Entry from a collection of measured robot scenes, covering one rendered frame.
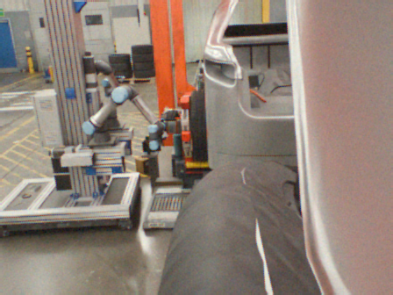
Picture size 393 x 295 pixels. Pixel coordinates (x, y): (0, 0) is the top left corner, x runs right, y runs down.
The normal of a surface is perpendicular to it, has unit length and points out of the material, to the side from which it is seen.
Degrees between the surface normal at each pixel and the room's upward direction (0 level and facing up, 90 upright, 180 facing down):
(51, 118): 90
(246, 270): 16
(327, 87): 62
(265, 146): 109
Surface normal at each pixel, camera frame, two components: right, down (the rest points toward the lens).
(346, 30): -0.36, -0.18
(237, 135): -0.32, 0.50
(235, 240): 0.13, -0.95
